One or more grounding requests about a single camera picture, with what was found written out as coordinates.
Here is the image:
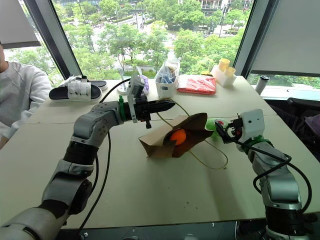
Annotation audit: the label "person in white sweater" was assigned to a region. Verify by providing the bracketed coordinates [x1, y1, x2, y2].
[0, 41, 52, 149]

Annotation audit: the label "green plush toy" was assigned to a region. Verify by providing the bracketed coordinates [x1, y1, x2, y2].
[204, 118, 226, 141]

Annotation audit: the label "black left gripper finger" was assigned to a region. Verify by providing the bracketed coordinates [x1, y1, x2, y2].
[150, 106, 174, 115]
[150, 99, 177, 108]

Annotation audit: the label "red plastic bag stack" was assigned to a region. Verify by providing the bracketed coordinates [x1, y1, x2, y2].
[176, 74, 217, 96]

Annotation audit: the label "yellow paper cup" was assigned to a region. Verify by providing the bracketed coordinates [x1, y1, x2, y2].
[223, 66, 237, 78]
[218, 58, 231, 73]

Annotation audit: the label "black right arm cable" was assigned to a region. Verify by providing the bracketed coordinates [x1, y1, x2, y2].
[234, 139, 313, 215]

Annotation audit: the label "white plastic box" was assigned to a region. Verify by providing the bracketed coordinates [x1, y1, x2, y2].
[211, 65, 237, 89]

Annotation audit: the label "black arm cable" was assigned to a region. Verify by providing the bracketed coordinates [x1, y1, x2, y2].
[77, 77, 132, 232]
[234, 139, 313, 215]

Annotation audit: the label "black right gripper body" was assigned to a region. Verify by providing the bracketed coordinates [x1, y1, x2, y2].
[226, 116, 245, 144]

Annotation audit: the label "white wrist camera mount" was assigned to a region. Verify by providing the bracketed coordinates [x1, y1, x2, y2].
[126, 74, 146, 124]
[236, 108, 266, 144]

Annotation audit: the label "orange plush toy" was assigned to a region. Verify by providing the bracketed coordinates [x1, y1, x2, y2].
[169, 128, 187, 147]

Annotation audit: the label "brown paper bag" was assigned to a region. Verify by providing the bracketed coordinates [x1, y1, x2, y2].
[138, 98, 229, 171]

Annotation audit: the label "white small stand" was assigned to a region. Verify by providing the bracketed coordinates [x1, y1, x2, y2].
[116, 69, 131, 95]

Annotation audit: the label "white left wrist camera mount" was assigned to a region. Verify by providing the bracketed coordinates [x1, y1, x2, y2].
[126, 74, 146, 124]

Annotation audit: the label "purple plush item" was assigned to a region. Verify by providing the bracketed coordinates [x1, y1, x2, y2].
[138, 74, 150, 95]

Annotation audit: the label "black slipper with white strap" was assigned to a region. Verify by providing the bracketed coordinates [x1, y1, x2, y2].
[64, 75, 109, 91]
[48, 79, 103, 103]

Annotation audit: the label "dark window frame post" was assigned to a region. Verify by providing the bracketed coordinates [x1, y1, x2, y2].
[22, 0, 83, 80]
[233, 0, 276, 79]

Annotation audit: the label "white cup with black lid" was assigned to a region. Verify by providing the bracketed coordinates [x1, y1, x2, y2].
[254, 75, 271, 95]

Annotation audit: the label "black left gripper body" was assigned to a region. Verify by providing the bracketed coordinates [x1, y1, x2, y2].
[134, 94, 154, 130]

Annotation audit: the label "white bin with plastic bag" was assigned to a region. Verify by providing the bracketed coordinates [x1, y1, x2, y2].
[154, 57, 181, 99]

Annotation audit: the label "black chair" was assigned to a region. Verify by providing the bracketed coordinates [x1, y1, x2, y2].
[264, 96, 320, 161]

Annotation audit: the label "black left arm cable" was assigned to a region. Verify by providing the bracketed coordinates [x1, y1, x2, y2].
[77, 77, 132, 232]

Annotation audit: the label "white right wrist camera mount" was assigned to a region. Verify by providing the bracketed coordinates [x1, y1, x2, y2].
[236, 108, 266, 144]

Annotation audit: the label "grey roller blind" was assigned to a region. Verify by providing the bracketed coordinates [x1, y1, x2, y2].
[0, 0, 42, 50]
[249, 0, 320, 78]

